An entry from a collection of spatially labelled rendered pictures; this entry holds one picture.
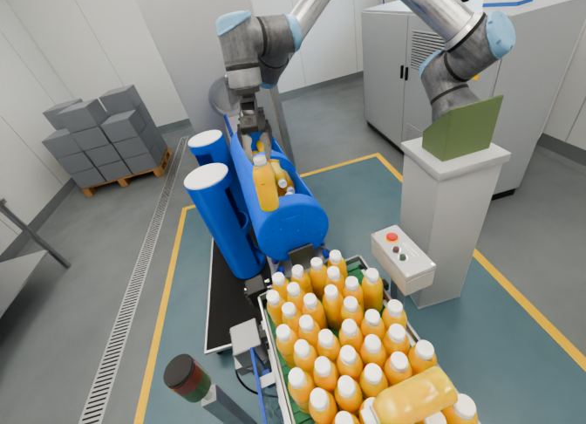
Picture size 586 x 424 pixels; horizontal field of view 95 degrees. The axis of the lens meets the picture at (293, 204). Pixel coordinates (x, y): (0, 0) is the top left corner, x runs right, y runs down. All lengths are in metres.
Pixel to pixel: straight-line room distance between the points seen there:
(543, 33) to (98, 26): 5.94
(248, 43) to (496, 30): 0.85
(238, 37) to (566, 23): 2.09
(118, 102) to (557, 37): 4.64
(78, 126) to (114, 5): 2.42
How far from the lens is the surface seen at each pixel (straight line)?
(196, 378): 0.70
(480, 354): 2.05
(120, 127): 4.43
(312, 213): 1.00
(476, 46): 1.28
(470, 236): 1.73
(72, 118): 4.60
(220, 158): 2.26
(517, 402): 2.01
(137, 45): 6.21
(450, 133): 1.30
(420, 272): 0.90
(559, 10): 2.43
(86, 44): 6.47
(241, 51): 0.77
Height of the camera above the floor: 1.81
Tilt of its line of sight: 38 degrees down
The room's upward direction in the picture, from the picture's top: 15 degrees counter-clockwise
